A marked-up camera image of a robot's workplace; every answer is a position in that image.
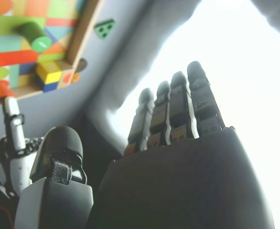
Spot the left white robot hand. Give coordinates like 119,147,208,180
13,61,276,229

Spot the red x cylinder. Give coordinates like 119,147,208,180
0,80,16,99

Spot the green minus cylinder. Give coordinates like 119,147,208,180
14,21,53,52

